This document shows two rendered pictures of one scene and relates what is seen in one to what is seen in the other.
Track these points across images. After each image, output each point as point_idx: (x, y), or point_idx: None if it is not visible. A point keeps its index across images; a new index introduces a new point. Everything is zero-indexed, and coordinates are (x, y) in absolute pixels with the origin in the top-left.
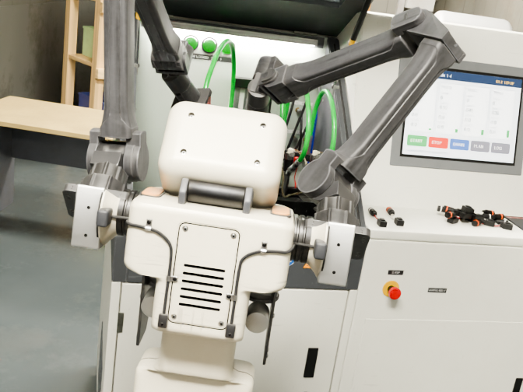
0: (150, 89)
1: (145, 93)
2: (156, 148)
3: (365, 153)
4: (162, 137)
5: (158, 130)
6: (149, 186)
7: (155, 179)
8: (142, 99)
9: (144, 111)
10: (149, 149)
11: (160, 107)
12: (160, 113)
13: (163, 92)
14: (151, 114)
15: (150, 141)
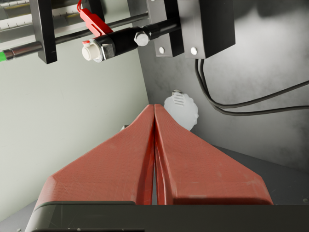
0: (12, 186)
1: (23, 187)
2: (88, 128)
3: None
4: (71, 129)
5: (65, 140)
6: (131, 109)
7: (123, 107)
8: (33, 186)
9: (49, 171)
10: (93, 135)
11: (32, 156)
12: (42, 151)
13: (7, 167)
14: (48, 161)
15: (83, 139)
